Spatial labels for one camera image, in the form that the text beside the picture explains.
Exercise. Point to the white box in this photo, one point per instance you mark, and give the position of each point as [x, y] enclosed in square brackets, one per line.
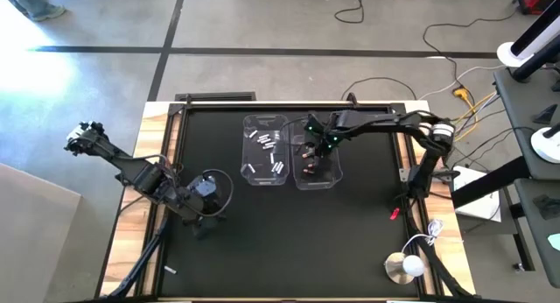
[481, 206]

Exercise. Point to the grey side table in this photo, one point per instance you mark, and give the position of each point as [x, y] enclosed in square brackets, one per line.
[520, 119]
[538, 250]

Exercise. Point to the small red clip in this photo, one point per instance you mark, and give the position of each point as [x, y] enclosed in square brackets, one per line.
[394, 213]

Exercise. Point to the black flat object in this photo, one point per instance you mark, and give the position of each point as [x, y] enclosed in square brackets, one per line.
[547, 206]

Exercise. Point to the white ball lamp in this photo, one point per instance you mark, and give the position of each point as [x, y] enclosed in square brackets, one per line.
[413, 265]

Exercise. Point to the grey cabinet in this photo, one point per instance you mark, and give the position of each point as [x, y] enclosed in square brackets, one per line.
[35, 241]

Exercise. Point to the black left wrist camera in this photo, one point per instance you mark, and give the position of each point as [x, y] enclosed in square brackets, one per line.
[205, 188]

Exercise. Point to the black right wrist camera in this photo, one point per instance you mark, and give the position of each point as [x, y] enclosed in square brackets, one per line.
[347, 119]

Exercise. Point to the brass round lamp base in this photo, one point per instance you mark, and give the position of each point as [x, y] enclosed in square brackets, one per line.
[394, 269]

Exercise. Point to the white round stand base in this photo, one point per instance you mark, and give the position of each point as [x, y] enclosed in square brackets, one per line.
[544, 145]
[507, 58]

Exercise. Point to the person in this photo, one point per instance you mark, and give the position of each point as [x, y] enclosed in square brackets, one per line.
[32, 3]

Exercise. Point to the clear plastic bin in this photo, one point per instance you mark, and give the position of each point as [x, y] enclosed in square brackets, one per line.
[262, 180]
[324, 182]

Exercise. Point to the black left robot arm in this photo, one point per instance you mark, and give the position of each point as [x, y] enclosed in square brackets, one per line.
[140, 176]

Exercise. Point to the black slotted bar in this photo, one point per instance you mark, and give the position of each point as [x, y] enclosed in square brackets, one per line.
[210, 96]

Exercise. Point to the black clamp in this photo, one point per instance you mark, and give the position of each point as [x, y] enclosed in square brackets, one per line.
[352, 100]

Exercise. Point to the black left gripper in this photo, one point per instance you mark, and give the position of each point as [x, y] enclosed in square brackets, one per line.
[205, 213]

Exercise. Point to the black aluminium table frame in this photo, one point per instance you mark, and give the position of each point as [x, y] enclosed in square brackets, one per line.
[284, 107]

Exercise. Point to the black diagonal beam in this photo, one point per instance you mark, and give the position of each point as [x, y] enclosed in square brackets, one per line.
[485, 185]

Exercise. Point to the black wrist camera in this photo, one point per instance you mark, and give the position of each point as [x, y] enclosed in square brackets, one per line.
[205, 188]
[347, 119]

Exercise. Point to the black triangular bracket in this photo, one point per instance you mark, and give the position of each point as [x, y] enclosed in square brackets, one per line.
[547, 117]

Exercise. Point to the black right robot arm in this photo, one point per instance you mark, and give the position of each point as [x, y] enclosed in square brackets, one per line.
[394, 121]

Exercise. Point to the black and white bar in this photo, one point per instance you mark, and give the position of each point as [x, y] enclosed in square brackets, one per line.
[538, 36]

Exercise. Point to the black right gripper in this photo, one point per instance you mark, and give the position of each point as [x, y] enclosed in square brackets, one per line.
[323, 134]

